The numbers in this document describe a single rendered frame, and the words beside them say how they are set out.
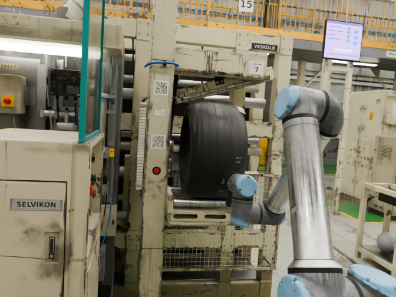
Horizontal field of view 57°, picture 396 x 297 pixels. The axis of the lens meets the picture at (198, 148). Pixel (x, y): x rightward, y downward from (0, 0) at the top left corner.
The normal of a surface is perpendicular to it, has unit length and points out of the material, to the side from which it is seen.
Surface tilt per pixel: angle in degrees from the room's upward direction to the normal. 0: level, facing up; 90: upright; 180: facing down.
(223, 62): 90
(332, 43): 90
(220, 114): 44
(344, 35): 90
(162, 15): 90
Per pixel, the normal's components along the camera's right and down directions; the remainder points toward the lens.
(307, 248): -0.47, -0.31
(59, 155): 0.18, 0.10
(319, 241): 0.03, -0.34
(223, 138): 0.19, -0.21
